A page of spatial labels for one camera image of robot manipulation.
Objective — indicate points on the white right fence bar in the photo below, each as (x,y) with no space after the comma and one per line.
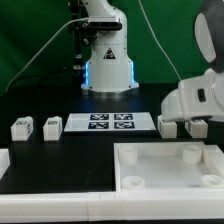
(213,158)

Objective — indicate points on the white left fence bar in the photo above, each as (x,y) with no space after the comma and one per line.
(4,161)

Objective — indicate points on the white sheet with tags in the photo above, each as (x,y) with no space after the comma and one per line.
(114,122)

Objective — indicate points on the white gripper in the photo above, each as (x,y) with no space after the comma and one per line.
(172,107)

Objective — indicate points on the white square tabletop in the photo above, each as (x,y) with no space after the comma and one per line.
(162,165)

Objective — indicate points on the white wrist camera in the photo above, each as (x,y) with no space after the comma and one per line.
(202,97)

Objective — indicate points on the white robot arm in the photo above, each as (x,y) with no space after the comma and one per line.
(109,71)

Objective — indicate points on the white front fence bar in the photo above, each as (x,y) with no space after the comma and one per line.
(202,203)

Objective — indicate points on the white fence bar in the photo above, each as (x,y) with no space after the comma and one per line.
(202,203)
(213,158)
(4,161)

